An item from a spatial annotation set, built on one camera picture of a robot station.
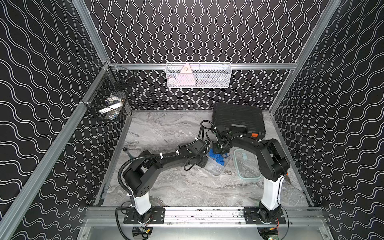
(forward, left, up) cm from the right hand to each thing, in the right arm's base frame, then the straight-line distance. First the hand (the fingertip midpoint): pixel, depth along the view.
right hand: (217, 150), depth 98 cm
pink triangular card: (+27, +20, +35) cm, 49 cm away
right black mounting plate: (-38, -14, 0) cm, 40 cm away
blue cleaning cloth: (-8, +1, +5) cm, 10 cm away
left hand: (-8, +9, +4) cm, 13 cm away
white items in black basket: (+4, +56, +35) cm, 66 cm away
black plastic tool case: (+22, -17, +6) cm, 29 cm away
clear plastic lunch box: (-11, +2, +4) cm, 11 cm away
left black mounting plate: (-38, +46, 0) cm, 60 cm away
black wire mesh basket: (+33, +68, +32) cm, 82 cm away
